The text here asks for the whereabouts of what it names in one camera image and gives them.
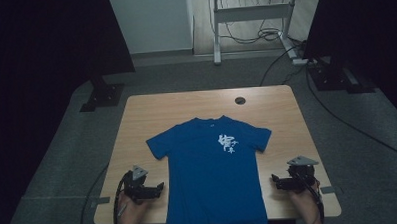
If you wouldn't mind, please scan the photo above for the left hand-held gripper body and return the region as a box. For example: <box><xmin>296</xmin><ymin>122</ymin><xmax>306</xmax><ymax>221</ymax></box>
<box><xmin>122</xmin><ymin>164</ymin><xmax>158</xmax><ymax>204</ymax></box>

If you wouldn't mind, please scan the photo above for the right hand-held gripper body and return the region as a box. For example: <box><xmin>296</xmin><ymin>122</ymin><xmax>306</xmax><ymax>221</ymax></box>
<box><xmin>286</xmin><ymin>155</ymin><xmax>320</xmax><ymax>192</ymax></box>

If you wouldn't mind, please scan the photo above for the blue t-shirt with white print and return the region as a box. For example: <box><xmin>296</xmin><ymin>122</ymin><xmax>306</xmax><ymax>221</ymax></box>
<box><xmin>145</xmin><ymin>113</ymin><xmax>275</xmax><ymax>224</ymax></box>

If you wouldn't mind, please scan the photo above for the person's left hand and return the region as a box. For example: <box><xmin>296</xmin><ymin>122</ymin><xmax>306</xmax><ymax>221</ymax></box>
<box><xmin>114</xmin><ymin>192</ymin><xmax>155</xmax><ymax>224</ymax></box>

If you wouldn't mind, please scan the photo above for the person's right hand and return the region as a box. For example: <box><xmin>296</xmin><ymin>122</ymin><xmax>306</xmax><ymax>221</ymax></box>
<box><xmin>289</xmin><ymin>181</ymin><xmax>322</xmax><ymax>221</ymax></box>

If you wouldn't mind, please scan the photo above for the grey tape strip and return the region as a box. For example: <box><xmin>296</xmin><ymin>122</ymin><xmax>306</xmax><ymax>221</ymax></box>
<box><xmin>319</xmin><ymin>185</ymin><xmax>337</xmax><ymax>195</ymax></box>
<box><xmin>88</xmin><ymin>196</ymin><xmax>112</xmax><ymax>210</ymax></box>

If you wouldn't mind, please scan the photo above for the black stand base with rails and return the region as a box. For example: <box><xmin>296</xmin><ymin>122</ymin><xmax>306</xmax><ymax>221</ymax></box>
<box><xmin>306</xmin><ymin>54</ymin><xmax>378</xmax><ymax>97</ymax></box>

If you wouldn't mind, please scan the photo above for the white power strip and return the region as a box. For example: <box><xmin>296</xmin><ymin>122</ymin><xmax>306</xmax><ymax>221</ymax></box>
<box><xmin>291</xmin><ymin>56</ymin><xmax>317</xmax><ymax>68</ymax></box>

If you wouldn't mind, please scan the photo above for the dark curtain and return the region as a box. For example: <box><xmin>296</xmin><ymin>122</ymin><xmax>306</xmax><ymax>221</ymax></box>
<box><xmin>0</xmin><ymin>0</ymin><xmax>141</xmax><ymax>224</ymax></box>
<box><xmin>300</xmin><ymin>0</ymin><xmax>397</xmax><ymax>130</ymax></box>

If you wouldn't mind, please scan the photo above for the right hand-held gripper black cable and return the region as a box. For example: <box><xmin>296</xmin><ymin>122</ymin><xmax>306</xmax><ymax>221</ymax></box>
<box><xmin>300</xmin><ymin>173</ymin><xmax>326</xmax><ymax>224</ymax></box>

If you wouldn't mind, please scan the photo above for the thin black floor cable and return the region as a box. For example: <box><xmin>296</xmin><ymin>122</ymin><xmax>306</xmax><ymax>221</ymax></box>
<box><xmin>76</xmin><ymin>164</ymin><xmax>112</xmax><ymax>224</ymax></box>

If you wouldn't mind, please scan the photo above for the long black floor cable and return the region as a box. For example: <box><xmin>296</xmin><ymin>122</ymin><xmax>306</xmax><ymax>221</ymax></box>
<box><xmin>304</xmin><ymin>60</ymin><xmax>397</xmax><ymax>166</ymax></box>

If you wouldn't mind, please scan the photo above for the black stand base plate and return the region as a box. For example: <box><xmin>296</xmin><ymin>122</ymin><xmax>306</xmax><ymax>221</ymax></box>
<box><xmin>77</xmin><ymin>74</ymin><xmax>126</xmax><ymax>113</ymax></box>

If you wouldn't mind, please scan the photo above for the curved black floor cable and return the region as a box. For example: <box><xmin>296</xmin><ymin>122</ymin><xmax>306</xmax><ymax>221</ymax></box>
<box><xmin>257</xmin><ymin>42</ymin><xmax>308</xmax><ymax>88</ymax></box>

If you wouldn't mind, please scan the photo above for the bundle of black cables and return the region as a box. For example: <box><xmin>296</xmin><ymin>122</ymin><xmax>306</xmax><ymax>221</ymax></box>
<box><xmin>216</xmin><ymin>0</ymin><xmax>287</xmax><ymax>46</ymax></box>

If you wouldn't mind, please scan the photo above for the white metal desk frame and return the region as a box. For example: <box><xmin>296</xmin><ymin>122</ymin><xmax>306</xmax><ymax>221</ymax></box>
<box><xmin>201</xmin><ymin>0</ymin><xmax>310</xmax><ymax>70</ymax></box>

